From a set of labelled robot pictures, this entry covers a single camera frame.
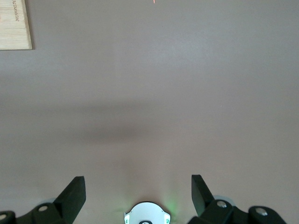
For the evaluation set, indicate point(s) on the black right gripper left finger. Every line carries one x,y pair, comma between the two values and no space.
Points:
67,200

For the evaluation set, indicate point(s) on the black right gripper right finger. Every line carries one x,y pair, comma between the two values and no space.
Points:
205,205

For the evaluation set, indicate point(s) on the brown table cover mat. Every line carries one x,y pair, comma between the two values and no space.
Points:
163,93

